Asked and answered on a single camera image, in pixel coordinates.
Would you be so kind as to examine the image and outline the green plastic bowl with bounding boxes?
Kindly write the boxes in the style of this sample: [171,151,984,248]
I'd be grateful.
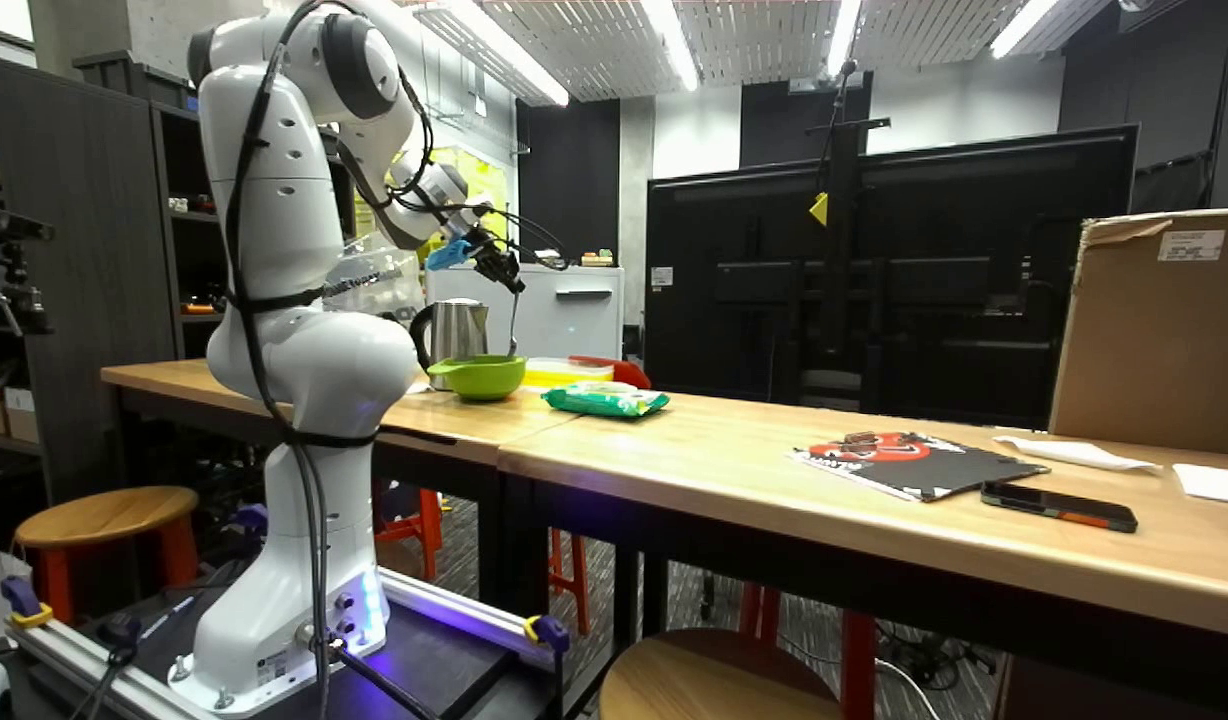
[428,354,532,403]

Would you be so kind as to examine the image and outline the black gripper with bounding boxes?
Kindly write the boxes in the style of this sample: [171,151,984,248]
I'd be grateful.
[463,216,527,298]

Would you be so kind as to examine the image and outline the white paper sheet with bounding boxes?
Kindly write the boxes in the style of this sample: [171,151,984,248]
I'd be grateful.
[1170,461,1228,509]

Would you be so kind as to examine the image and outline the steel electric kettle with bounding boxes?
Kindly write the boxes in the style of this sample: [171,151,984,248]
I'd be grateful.
[408,292,492,374]

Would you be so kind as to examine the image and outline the round wooden stool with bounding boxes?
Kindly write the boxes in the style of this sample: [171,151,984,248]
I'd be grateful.
[596,630,847,720]

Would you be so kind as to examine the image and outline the aluminium robot base platform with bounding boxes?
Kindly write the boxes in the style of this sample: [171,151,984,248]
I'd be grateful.
[0,564,577,720]

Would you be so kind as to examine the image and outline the black shelving unit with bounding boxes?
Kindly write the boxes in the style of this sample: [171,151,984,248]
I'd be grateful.
[0,54,227,506]

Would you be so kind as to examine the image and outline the black and red booklet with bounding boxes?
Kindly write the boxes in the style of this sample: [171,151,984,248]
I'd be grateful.
[793,430,1049,506]

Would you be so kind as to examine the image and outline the metal spoon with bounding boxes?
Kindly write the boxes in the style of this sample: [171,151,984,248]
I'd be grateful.
[504,284,527,364]

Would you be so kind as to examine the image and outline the ceiling light strip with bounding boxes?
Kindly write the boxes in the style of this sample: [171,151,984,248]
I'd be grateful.
[989,0,1063,60]
[408,0,573,111]
[824,0,864,81]
[638,0,706,98]

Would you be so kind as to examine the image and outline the black camera pole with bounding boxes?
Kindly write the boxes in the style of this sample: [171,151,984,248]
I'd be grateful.
[807,71,902,403]

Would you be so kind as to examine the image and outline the wooden stool with orange legs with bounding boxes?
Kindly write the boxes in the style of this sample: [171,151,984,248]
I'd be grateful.
[11,483,205,623]

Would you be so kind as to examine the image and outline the brown cardboard box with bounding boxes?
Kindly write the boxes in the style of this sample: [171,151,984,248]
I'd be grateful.
[1045,200,1228,455]

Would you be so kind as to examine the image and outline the clear container with yellow lid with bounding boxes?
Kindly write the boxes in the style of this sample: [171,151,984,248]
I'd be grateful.
[526,357,618,392]

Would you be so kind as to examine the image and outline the clear printed plastic bag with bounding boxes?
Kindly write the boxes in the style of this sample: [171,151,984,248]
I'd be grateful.
[327,243,426,325]

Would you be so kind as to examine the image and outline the green wet wipes pack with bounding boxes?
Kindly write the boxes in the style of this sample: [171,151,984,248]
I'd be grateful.
[543,380,673,426]

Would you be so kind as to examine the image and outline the white paper napkin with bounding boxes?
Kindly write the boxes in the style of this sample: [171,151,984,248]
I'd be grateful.
[996,433,1159,477]

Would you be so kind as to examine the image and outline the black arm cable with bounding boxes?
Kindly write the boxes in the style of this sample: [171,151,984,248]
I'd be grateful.
[220,0,445,720]

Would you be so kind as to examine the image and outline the orange metal stool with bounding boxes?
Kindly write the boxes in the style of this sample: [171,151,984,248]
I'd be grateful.
[374,477,596,640]

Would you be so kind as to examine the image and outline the large black monitor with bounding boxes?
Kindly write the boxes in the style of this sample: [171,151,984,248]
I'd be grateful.
[642,126,1142,433]

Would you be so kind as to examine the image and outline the blue and yellow clamp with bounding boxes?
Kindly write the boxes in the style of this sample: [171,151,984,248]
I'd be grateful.
[526,614,577,660]
[0,573,55,633]

